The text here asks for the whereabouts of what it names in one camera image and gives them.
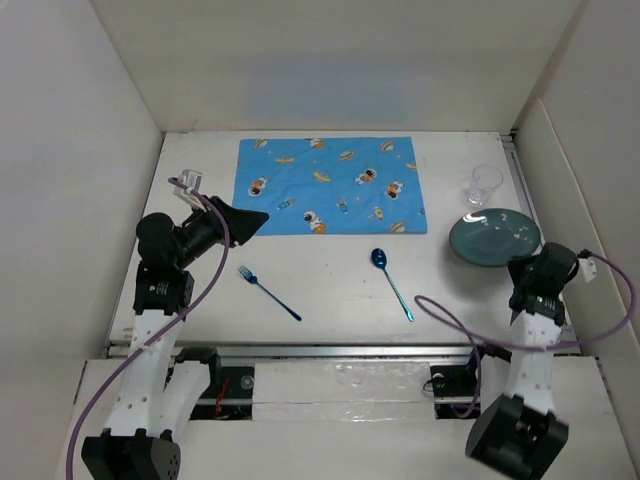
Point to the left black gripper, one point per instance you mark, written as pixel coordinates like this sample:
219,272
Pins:
242,222

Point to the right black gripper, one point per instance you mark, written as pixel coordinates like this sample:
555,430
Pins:
514,265

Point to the teal ceramic plate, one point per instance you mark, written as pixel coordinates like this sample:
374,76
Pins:
492,237

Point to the blue metal fork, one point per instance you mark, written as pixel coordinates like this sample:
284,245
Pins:
252,279

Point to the clear plastic cup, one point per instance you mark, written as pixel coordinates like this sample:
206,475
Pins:
484,181

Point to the blue space print placemat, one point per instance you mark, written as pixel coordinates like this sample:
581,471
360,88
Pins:
336,186

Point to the blue metal spoon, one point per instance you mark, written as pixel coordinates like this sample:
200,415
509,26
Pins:
379,260

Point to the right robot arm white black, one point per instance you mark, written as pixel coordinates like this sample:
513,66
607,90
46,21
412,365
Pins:
517,433

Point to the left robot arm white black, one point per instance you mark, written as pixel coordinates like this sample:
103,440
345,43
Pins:
140,439

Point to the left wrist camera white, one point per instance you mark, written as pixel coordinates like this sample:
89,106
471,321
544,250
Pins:
191,180

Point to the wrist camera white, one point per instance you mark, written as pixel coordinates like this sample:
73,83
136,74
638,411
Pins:
191,180
587,269

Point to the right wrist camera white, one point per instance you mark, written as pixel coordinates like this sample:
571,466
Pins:
587,269

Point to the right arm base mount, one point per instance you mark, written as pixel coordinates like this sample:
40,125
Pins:
468,391

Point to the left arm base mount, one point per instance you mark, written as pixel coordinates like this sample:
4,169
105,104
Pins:
230,398

